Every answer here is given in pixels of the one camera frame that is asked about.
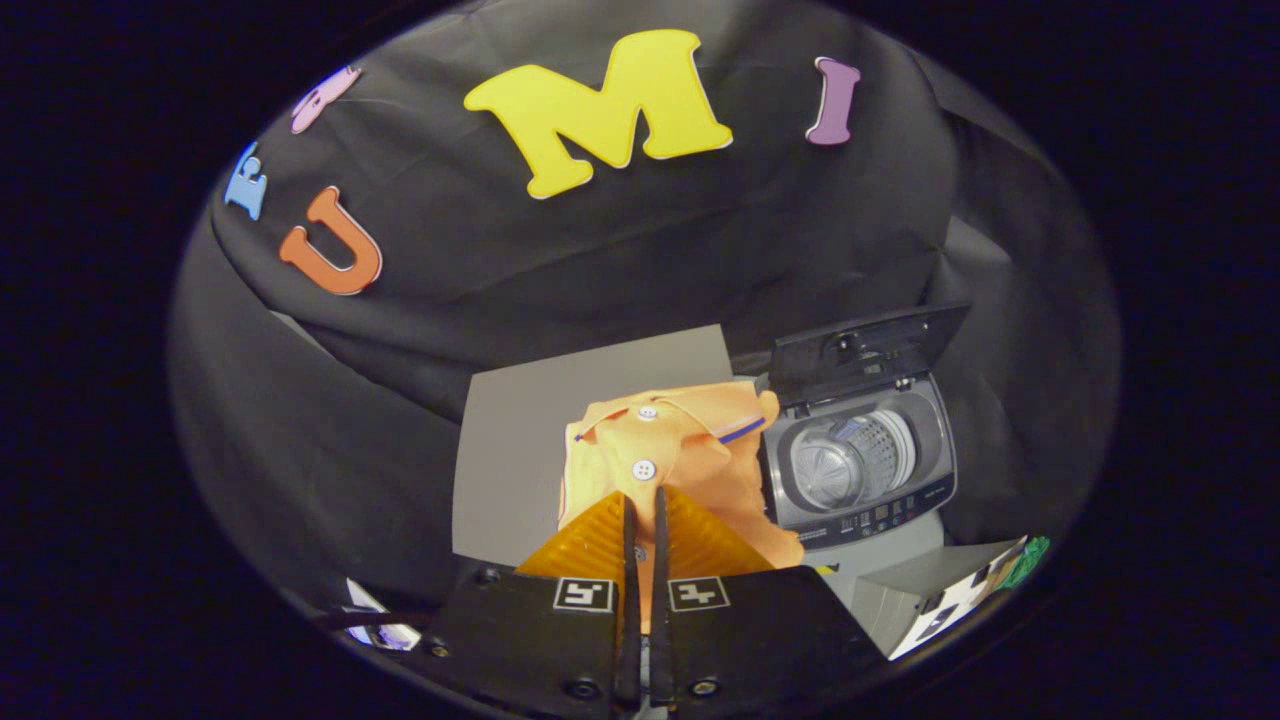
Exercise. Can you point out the black backdrop cloth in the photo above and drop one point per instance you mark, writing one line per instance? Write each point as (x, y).
(600, 260)

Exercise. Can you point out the white and blue object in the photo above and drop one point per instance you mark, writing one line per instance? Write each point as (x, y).
(385, 632)

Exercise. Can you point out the green object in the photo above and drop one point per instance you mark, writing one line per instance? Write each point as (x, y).
(1028, 562)

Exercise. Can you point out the black washing machine lid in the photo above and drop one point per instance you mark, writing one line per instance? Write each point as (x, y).
(870, 350)

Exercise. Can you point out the grey washing machine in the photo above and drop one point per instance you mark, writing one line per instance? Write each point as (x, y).
(860, 510)

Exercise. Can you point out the white sheet with black squares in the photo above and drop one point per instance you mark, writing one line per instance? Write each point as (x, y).
(950, 600)

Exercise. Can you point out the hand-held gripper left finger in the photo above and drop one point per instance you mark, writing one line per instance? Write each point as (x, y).
(520, 640)

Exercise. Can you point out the grey cabinet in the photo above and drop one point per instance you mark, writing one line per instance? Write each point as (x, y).
(520, 450)

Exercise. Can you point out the orange yellow polo shirt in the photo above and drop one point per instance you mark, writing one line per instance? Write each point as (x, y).
(700, 460)

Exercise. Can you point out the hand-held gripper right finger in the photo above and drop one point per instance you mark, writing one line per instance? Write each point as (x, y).
(760, 640)

